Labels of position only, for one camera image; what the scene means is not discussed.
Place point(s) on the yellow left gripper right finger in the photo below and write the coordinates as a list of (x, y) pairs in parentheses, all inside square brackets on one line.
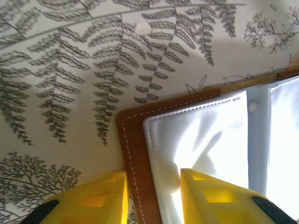
[(222, 207)]

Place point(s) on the brown leather card holder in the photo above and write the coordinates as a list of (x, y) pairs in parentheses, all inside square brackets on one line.
[(135, 140)]

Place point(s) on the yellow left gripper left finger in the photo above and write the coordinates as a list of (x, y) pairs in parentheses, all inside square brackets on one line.
[(88, 205)]

